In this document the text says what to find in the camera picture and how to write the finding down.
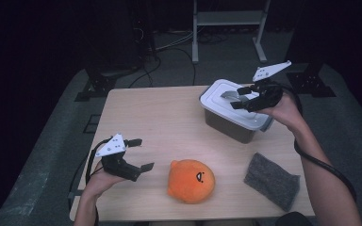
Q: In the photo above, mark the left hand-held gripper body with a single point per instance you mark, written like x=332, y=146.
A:
x=119, y=169

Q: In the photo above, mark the dark round object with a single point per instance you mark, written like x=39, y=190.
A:
x=295, y=219

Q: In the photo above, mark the black stand base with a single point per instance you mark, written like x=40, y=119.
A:
x=314, y=86
x=99, y=84

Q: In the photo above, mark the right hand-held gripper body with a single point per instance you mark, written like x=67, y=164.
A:
x=268, y=95

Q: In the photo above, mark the dark equipment tower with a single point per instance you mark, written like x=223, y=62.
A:
x=144, y=31

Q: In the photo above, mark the clear grey storage box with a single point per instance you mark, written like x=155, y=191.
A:
x=226, y=128

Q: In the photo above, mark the orange plush toy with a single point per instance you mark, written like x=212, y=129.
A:
x=185, y=185

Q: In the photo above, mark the person's right hand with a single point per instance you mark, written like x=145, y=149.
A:
x=287, y=114

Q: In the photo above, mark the grey fuzzy cloth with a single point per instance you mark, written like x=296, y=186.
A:
x=270, y=182

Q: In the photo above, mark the white box lid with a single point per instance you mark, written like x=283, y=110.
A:
x=213, y=100

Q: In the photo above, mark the white metal stand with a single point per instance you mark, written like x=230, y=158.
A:
x=229, y=18

